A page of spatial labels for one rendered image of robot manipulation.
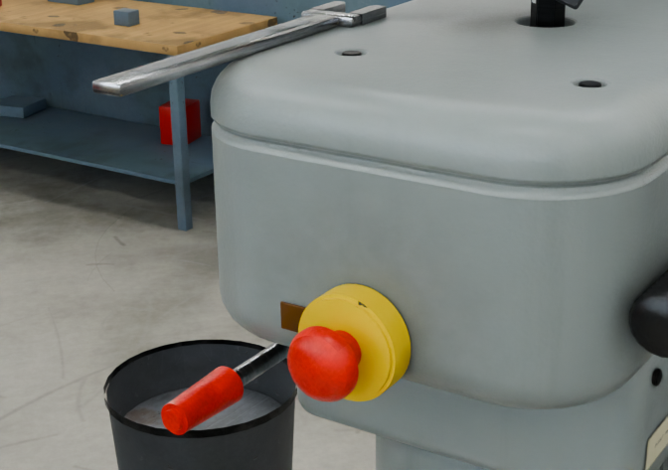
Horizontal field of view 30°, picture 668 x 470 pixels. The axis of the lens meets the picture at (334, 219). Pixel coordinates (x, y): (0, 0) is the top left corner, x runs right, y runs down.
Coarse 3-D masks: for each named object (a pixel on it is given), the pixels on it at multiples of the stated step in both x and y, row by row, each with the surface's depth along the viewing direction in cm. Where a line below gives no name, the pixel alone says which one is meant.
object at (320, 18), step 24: (288, 24) 76; (312, 24) 76; (336, 24) 78; (360, 24) 79; (216, 48) 70; (240, 48) 70; (264, 48) 72; (144, 72) 65; (168, 72) 65; (192, 72) 67; (120, 96) 63
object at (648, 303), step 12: (660, 276) 63; (648, 288) 61; (660, 288) 60; (636, 300) 60; (648, 300) 60; (660, 300) 59; (636, 312) 60; (648, 312) 60; (660, 312) 60; (636, 324) 60; (648, 324) 60; (660, 324) 60; (636, 336) 61; (648, 336) 60; (660, 336) 60; (648, 348) 60; (660, 348) 60
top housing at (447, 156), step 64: (448, 0) 86; (512, 0) 86; (640, 0) 85; (256, 64) 69; (320, 64) 69; (384, 64) 69; (448, 64) 68; (512, 64) 68; (576, 64) 68; (640, 64) 68; (256, 128) 66; (320, 128) 64; (384, 128) 62; (448, 128) 60; (512, 128) 59; (576, 128) 58; (640, 128) 60; (256, 192) 67; (320, 192) 65; (384, 192) 63; (448, 192) 61; (512, 192) 59; (576, 192) 59; (640, 192) 60; (256, 256) 69; (320, 256) 66; (384, 256) 64; (448, 256) 62; (512, 256) 60; (576, 256) 60; (640, 256) 62; (256, 320) 70; (448, 320) 63; (512, 320) 61; (576, 320) 61; (448, 384) 64; (512, 384) 62; (576, 384) 62
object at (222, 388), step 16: (272, 352) 77; (224, 368) 74; (240, 368) 75; (256, 368) 75; (208, 384) 72; (224, 384) 72; (240, 384) 73; (176, 400) 70; (192, 400) 70; (208, 400) 71; (224, 400) 72; (176, 416) 70; (192, 416) 70; (208, 416) 71; (176, 432) 70
